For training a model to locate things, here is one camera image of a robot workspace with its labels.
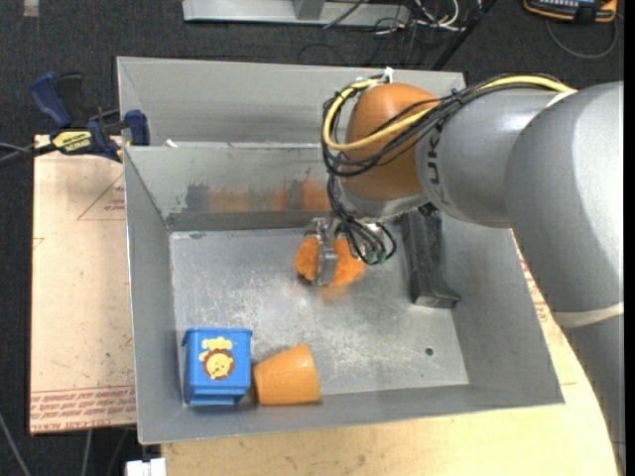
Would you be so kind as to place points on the orange plastic cup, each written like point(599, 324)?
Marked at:
point(288, 376)

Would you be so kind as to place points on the grey metal bin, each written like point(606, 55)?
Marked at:
point(238, 285)

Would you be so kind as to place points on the dark green flat block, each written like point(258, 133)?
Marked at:
point(427, 266)

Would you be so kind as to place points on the blue square cup lion print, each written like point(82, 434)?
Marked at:
point(218, 365)

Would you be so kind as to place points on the orange fuzzy toy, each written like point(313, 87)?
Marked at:
point(306, 260)

